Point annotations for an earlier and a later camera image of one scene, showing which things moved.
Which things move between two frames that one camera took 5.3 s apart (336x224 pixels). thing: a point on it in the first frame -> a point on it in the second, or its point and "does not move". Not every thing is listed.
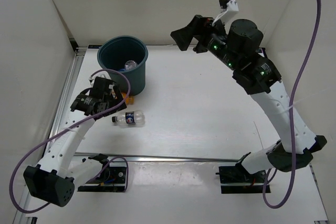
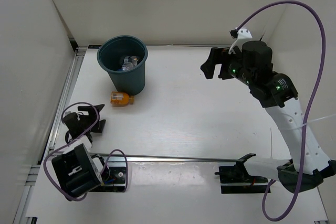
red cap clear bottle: x=130 y=64 -> x=132 y=59
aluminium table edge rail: x=124 y=157 does not move
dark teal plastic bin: x=127 y=54 does not move
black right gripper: x=201 y=27 -> x=219 y=56
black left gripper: x=117 y=95 -> x=93 y=112
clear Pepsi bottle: x=135 y=119 -> x=127 y=65
